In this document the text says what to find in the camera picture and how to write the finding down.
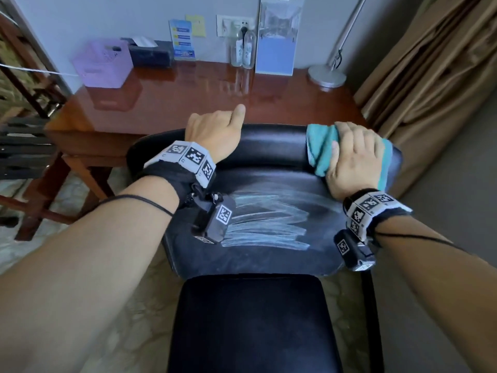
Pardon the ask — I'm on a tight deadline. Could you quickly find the person's right hand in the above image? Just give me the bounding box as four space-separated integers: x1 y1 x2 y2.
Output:
325 121 386 202

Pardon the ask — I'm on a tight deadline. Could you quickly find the person's left forearm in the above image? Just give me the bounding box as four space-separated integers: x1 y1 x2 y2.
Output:
0 176 180 373

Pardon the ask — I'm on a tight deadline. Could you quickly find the thin black cable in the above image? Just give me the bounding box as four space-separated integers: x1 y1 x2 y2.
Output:
96 194 174 218
374 231 468 254

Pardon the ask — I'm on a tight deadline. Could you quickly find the wristband with markers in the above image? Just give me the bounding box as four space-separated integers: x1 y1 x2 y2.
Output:
134 141 217 208
343 189 413 246

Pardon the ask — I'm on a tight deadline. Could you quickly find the purple plastic basket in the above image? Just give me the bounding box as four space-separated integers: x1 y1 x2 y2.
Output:
71 39 134 89

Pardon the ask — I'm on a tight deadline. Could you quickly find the dark wooden luggage rack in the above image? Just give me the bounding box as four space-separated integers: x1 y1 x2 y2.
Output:
0 0 70 229

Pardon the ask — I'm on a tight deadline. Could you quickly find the left wristband with markers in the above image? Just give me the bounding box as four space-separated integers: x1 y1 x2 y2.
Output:
134 141 217 208

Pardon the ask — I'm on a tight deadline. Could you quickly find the black tissue box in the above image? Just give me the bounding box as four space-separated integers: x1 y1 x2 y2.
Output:
121 36 174 69

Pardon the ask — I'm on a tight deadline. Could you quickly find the teal cleaning cloth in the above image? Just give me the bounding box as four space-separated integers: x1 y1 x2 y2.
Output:
306 124 394 192

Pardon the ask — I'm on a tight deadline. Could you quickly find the blue standing card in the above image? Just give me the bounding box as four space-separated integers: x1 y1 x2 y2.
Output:
169 19 196 62

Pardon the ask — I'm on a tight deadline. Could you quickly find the yellow sticky note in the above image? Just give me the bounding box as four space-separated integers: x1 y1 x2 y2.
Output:
185 15 207 38

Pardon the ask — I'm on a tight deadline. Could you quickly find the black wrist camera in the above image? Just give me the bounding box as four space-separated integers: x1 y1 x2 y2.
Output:
190 192 237 245
333 229 377 272

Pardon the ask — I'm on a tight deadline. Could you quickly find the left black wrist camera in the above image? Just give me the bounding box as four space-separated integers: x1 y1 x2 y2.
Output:
190 192 237 245

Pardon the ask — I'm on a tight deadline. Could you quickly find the silver desk lamp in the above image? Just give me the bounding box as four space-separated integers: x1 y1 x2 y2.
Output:
308 0 369 89

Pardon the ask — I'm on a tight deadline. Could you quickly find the person's right forearm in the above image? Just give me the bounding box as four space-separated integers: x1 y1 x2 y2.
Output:
372 215 497 373

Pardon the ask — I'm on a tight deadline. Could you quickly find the glossy brown wooden desk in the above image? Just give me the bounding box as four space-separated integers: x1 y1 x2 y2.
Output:
15 59 368 242

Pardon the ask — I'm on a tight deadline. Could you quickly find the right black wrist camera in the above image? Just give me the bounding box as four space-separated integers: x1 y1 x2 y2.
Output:
333 229 377 272

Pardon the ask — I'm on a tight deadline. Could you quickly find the beige curtain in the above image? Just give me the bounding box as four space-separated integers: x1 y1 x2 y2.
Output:
353 0 497 199

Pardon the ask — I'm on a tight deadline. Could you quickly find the person's left hand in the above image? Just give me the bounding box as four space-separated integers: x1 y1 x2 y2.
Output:
185 104 246 164

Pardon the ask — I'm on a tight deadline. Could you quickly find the thin white cable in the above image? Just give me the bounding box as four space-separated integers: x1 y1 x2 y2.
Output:
0 63 79 77

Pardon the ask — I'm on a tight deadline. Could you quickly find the white wall socket panel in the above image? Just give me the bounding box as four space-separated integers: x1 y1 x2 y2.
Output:
216 14 257 38

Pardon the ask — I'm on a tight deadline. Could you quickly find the clear water bottle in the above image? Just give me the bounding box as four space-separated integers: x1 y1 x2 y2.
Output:
231 29 244 68
242 28 257 70

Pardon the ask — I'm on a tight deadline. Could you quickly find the black leather chair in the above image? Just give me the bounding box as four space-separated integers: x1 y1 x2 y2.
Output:
126 124 404 373

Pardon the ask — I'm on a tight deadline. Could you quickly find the right wristband with markers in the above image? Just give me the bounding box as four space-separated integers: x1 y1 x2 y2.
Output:
343 189 413 246

